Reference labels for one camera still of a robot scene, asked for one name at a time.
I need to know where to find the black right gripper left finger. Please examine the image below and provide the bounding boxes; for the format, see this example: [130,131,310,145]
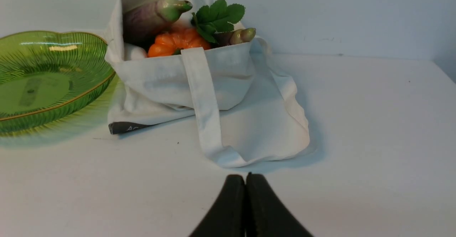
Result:
[190,174,245,237]

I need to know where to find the green ribbed glass plate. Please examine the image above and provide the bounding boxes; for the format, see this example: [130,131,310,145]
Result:
[0,31,115,133]

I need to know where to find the large purple eggplant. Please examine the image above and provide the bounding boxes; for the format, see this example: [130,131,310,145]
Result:
[122,0,193,45]

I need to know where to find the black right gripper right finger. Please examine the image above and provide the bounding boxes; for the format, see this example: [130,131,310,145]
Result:
[246,172,313,237]

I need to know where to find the white cloth tote bag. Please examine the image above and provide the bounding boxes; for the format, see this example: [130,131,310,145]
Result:
[105,0,310,168]

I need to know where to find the green leafy vegetable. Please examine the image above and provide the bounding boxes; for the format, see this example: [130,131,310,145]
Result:
[190,0,246,44]

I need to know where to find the orange toy pumpkin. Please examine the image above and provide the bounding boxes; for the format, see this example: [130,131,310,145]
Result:
[147,27,212,58]

